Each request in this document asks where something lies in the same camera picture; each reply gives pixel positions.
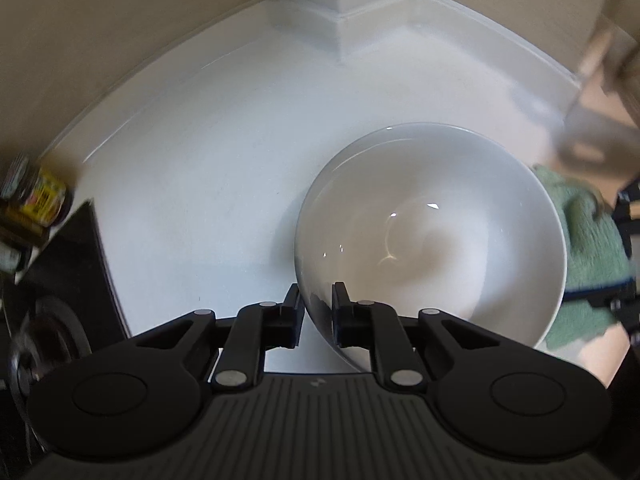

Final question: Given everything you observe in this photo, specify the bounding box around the green microfiber cloth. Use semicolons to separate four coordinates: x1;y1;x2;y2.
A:
533;165;632;351

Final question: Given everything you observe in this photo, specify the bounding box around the white ceramic bowl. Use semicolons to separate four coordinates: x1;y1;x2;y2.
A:
294;122;567;347

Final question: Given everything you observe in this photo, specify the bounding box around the black gas stove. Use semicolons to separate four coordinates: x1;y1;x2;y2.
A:
4;200;130;413

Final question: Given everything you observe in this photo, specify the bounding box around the yellow-label sauce jar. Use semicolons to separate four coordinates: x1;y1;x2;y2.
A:
1;155;73;229

